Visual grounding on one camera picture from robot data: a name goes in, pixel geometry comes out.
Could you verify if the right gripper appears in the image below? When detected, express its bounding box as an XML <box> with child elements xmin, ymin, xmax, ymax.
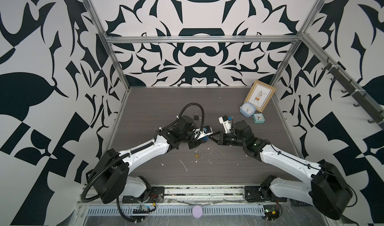
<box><xmin>208</xmin><ymin>131</ymin><xmax>246</xmax><ymax>149</ymax></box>

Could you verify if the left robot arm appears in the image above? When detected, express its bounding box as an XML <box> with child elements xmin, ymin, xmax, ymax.
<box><xmin>81</xmin><ymin>103</ymin><xmax>212</xmax><ymax>204</ymax></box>

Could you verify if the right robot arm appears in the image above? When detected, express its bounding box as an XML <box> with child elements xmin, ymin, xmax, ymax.
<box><xmin>215</xmin><ymin>116</ymin><xmax>355</xmax><ymax>220</ymax></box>

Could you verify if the green square alarm clock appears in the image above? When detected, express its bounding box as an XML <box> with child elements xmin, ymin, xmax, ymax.
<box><xmin>253</xmin><ymin>113</ymin><xmax>265</xmax><ymax>124</ymax></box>

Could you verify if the blue round alarm clock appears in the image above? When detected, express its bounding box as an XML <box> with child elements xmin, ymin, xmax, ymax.
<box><xmin>239</xmin><ymin>102</ymin><xmax>256</xmax><ymax>118</ymax></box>

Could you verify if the purple round cap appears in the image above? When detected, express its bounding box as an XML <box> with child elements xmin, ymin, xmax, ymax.
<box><xmin>192</xmin><ymin>205</ymin><xmax>203</xmax><ymax>219</ymax></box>

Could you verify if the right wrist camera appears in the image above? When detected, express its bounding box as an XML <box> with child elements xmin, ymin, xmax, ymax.
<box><xmin>219</xmin><ymin>115</ymin><xmax>233</xmax><ymax>134</ymax></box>

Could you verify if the wooden picture frame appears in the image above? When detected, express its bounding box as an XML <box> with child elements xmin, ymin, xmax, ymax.
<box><xmin>244</xmin><ymin>80</ymin><xmax>276</xmax><ymax>113</ymax></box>

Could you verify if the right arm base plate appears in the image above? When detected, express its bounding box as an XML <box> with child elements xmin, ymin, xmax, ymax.
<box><xmin>244</xmin><ymin>186</ymin><xmax>270</xmax><ymax>203</ymax></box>

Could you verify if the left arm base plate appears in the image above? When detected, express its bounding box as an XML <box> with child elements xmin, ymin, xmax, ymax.
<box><xmin>122</xmin><ymin>186</ymin><xmax>165</xmax><ymax>204</ymax></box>

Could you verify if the black wall hook rack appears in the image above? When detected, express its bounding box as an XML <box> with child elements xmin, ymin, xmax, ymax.
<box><xmin>322</xmin><ymin>57</ymin><xmax>384</xmax><ymax>131</ymax></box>

